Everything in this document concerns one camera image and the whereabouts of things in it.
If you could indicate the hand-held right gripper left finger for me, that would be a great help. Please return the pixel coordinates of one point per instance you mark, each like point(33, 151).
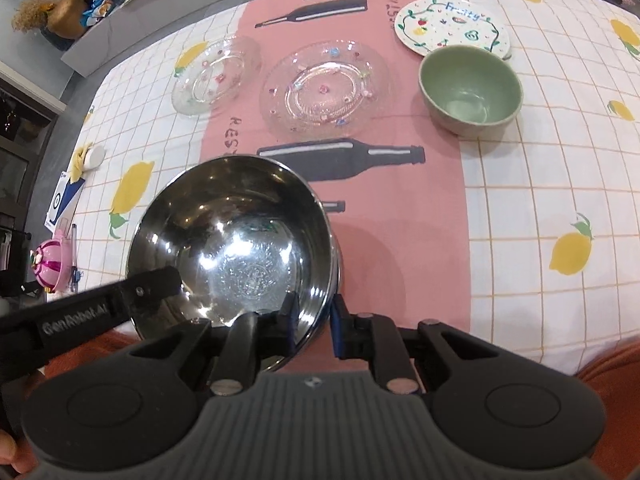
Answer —
point(290, 320)

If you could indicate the small flowered glass plate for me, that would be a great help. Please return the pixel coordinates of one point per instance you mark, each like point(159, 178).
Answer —
point(215, 77)

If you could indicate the dried flower bunch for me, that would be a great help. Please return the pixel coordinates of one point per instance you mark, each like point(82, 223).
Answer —
point(30, 12)

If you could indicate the blue snack packet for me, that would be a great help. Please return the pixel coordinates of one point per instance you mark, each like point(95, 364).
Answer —
point(102, 5)

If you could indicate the person's left hand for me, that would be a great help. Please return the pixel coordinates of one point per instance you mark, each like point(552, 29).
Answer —
point(7, 447)

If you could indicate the stainless steel bowl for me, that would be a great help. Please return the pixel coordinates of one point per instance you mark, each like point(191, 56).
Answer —
point(225, 220)

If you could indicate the blue and white box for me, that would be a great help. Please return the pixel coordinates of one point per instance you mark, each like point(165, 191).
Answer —
point(62, 200)

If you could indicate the green ceramic bowl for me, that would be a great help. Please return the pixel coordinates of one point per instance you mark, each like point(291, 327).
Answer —
point(465, 85)

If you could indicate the white round holder yellow flower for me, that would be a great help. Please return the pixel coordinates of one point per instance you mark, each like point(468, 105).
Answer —
point(92, 159)

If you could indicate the grey marble counter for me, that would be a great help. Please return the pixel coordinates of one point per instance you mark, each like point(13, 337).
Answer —
point(150, 35)

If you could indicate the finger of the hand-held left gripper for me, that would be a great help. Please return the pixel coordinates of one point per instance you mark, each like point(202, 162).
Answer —
point(150, 292)

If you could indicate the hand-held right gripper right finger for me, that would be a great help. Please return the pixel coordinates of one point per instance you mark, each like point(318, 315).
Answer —
point(340, 325)

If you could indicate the white painted plate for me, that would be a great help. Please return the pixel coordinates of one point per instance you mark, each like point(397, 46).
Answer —
point(450, 22)

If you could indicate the dark cabinet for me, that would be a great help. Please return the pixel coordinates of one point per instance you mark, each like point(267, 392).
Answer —
point(25, 150)

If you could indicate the pink bottle-print cloth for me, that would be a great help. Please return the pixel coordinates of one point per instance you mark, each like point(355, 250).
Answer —
point(400, 235)

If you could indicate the golden brown vase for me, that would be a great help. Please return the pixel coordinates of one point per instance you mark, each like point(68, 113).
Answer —
point(67, 15)

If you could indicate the pink round toy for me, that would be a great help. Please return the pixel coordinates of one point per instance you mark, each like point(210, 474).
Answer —
point(52, 262)

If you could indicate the lemon-print checked tablecloth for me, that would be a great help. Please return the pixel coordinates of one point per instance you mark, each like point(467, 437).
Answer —
point(525, 185)

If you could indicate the person's orange clothing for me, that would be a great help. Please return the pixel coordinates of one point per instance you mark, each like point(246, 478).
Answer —
point(100, 347)

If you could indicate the large flowered glass plate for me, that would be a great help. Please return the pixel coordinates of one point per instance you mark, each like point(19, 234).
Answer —
point(325, 90)

